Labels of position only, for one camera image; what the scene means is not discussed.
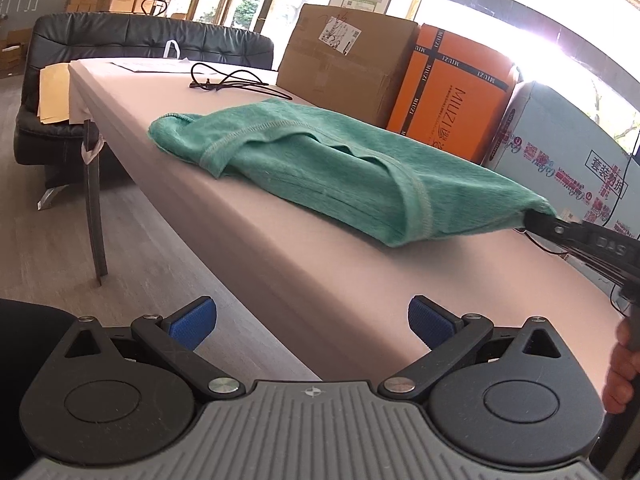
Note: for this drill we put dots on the taped light blue cardboard box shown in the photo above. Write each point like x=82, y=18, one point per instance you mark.
x=550, y=125

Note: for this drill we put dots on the person's right hand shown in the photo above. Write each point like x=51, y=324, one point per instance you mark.
x=622, y=380

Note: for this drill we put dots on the brown cardboard box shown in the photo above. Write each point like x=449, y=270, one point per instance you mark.
x=345, y=70

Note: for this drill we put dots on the green cloth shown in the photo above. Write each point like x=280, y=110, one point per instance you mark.
x=325, y=170

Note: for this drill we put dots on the white plastic bag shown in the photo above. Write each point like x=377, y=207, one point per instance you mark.
x=172, y=50

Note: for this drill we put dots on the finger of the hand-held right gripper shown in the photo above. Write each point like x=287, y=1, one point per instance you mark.
x=555, y=230

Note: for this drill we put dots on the black table leg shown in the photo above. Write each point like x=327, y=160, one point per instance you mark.
x=95, y=200

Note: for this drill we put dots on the orange box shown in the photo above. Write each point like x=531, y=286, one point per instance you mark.
x=450, y=95

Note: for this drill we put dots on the brown paper envelopes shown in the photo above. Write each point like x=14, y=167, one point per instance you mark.
x=52, y=95

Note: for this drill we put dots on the black sofa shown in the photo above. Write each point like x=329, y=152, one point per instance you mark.
x=125, y=35

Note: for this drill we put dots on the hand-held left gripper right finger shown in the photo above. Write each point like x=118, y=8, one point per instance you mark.
x=431, y=322

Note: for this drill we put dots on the white papers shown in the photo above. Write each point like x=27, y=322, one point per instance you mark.
x=150, y=64

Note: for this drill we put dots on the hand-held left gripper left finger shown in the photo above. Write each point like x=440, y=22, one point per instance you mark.
x=192, y=321

